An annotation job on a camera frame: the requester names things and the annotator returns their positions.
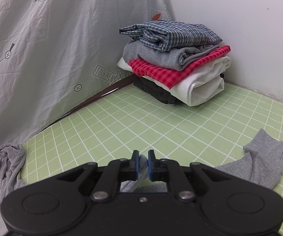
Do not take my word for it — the grey zip hoodie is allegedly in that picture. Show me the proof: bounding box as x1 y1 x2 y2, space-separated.
0 129 283 235

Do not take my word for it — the green grid cutting mat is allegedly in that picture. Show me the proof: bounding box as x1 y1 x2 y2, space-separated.
21 84 283 234

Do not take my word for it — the black folded garment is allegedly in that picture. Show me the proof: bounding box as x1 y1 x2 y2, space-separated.
133 74 225 107

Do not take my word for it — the red checked folded shirt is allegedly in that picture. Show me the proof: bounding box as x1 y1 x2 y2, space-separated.
128 45 231 89

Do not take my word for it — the white folded garment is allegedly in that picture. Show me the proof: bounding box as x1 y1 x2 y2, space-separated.
116 56 232 107

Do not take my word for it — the grey folded garment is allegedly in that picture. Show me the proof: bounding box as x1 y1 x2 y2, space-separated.
123 41 219 71

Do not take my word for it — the blue plaid folded shirt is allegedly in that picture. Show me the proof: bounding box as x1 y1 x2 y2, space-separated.
119 20 222 52

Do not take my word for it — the white printed bed sheet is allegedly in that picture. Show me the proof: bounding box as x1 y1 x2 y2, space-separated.
0 0 170 146

